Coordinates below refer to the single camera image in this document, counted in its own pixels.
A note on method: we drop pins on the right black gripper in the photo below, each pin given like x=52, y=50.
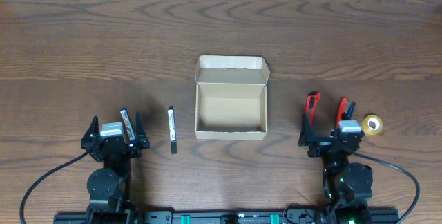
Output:
x=318, y=148

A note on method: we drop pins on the open cardboard box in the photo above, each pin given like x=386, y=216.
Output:
x=231, y=97

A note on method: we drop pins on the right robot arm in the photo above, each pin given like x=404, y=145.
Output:
x=347, y=184

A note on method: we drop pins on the blue marker pen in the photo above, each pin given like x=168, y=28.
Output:
x=128, y=126

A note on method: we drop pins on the red stapler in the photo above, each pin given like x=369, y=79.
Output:
x=341, y=106

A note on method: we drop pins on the yellow tape roll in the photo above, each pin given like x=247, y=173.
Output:
x=372, y=125

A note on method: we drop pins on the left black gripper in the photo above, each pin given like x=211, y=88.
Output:
x=135, y=153

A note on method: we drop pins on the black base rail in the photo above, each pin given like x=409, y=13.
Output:
x=167, y=217

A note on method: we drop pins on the black marker pen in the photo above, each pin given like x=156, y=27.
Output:
x=172, y=130

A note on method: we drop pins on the red utility knife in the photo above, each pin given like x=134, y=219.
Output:
x=310, y=107

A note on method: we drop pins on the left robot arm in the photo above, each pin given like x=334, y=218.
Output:
x=109, y=186

